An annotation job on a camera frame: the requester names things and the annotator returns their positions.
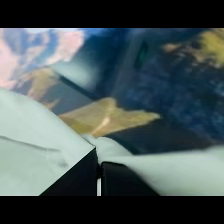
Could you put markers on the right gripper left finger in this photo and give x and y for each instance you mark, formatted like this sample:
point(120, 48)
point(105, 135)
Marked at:
point(79, 180)

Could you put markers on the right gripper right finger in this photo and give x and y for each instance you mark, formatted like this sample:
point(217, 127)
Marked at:
point(121, 182)

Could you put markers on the pale green garment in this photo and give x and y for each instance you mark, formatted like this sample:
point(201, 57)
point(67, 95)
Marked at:
point(30, 146)

